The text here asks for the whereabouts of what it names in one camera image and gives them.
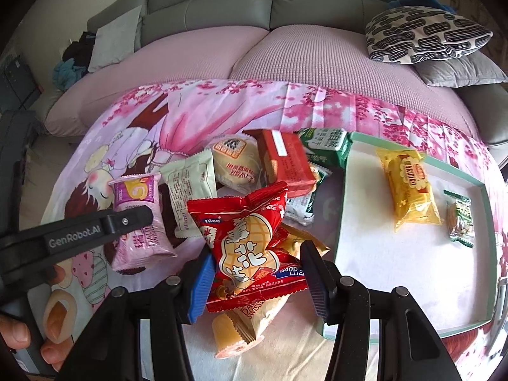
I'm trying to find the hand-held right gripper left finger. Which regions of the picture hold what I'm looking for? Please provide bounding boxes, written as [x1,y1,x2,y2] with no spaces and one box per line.
[53,246,217,381]

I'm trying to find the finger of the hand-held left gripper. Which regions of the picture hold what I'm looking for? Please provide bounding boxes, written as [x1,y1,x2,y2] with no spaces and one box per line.
[100,205,155,239]

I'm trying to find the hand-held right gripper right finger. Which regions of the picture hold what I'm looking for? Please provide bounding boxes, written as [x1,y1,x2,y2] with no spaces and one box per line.
[299,240,457,381]

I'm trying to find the pink snack packet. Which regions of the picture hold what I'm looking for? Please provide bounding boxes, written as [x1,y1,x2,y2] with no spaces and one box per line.
[108,173,177,274]

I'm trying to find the red gold-patterned snack packet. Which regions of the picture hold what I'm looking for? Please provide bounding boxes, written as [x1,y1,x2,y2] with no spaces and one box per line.
[254,250,309,292]

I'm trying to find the red peanut snack packet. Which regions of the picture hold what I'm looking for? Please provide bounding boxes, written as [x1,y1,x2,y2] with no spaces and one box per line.
[186,180,308,313]

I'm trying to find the green-edged white box tray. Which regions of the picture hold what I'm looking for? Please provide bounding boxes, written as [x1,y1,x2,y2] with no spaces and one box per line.
[319,131,501,344]

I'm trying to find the small white green-edged packet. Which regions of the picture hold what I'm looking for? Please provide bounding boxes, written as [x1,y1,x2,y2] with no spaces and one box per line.
[284,163,334,223]

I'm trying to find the red box-shaped snack packet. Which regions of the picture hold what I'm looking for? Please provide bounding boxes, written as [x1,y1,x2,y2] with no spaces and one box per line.
[256,129,318,198]

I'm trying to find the person's left hand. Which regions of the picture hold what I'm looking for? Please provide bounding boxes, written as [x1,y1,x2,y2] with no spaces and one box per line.
[0,311,74,374]

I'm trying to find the gold snack packet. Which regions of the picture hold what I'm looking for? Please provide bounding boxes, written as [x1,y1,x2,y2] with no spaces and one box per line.
[280,224,330,259]

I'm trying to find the beige roll cake packet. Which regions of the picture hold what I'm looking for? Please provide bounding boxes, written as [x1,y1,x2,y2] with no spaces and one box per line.
[228,291,292,340]

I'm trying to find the white snack packet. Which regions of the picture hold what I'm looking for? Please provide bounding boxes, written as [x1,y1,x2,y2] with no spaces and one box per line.
[160,149,217,239]

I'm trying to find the clear-wrapped yellow bun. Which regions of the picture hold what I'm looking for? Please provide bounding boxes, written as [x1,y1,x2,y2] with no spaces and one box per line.
[210,134,263,195]

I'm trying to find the yellow snack packet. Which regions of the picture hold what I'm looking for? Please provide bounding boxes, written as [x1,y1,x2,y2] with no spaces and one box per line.
[376,148,442,233]

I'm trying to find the green and white biscuit packet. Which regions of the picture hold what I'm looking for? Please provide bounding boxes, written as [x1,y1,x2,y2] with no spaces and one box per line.
[297,127,353,169]

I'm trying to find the pink printed blanket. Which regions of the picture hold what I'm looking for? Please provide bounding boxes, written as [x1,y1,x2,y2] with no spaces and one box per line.
[20,79,508,381]

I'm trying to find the light blue cloth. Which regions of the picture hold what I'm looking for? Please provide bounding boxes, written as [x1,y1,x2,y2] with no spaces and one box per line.
[53,59,88,90]

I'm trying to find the small clear green-ended packet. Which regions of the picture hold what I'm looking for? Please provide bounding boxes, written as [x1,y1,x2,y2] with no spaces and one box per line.
[444,190,476,249]

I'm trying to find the dark cabinet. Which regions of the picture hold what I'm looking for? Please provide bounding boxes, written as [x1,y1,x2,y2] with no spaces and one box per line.
[0,53,42,110]

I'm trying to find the dark clothes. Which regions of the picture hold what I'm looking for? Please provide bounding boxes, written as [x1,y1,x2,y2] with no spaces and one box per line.
[63,32,98,68]

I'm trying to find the light grey cushion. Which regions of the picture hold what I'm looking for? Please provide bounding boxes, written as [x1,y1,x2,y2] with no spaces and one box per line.
[87,6,143,73]

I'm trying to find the pink sofa cover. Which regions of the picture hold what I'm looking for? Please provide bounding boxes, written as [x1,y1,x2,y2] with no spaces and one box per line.
[43,24,483,139]

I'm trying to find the grey sofa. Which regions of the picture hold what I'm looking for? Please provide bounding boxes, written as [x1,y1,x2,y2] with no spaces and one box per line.
[40,0,508,147]

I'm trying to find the grey pillow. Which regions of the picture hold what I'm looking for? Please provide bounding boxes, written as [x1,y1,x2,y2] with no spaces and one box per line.
[415,51,508,87]

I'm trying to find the black and white patterned pillow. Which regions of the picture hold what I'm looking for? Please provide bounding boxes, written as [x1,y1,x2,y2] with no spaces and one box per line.
[365,6,493,65]

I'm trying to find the dark blue cloth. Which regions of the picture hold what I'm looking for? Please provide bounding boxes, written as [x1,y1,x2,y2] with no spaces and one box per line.
[387,0,455,14]

